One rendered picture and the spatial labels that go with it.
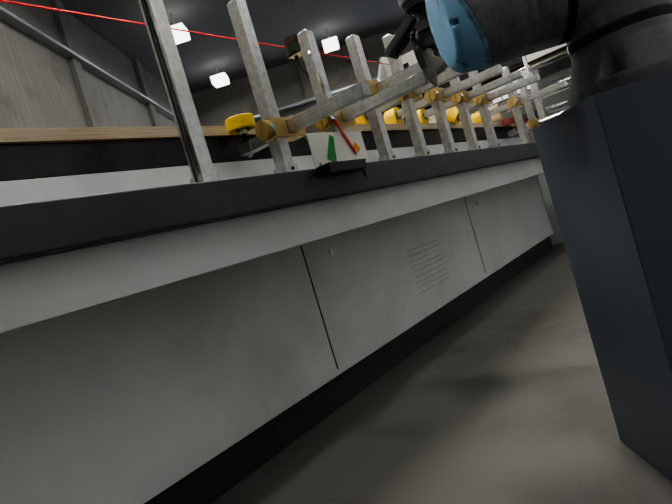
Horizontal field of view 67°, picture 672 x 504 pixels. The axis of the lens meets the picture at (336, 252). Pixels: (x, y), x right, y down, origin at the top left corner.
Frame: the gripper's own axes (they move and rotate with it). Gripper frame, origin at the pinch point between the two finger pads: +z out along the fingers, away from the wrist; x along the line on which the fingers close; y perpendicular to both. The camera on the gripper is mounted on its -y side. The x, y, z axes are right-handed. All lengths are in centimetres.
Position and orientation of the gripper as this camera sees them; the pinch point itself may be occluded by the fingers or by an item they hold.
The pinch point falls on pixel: (432, 82)
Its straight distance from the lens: 142.0
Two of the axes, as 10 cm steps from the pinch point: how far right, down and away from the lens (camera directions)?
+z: 2.9, 9.6, 0.3
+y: 7.5, -2.1, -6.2
